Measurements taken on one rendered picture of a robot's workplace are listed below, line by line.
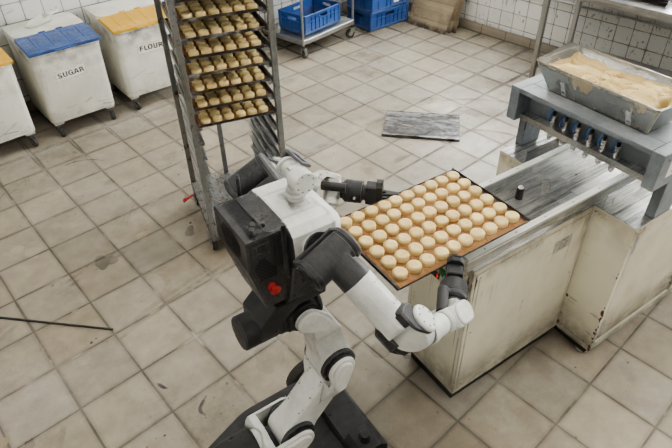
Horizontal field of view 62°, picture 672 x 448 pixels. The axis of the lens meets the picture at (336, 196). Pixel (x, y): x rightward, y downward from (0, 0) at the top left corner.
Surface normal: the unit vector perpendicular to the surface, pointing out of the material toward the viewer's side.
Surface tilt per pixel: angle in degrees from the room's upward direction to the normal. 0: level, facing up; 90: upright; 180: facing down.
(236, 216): 1
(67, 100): 91
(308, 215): 1
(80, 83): 92
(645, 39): 90
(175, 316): 0
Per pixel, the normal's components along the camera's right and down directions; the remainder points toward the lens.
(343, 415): -0.01, -0.80
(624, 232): -0.83, 0.34
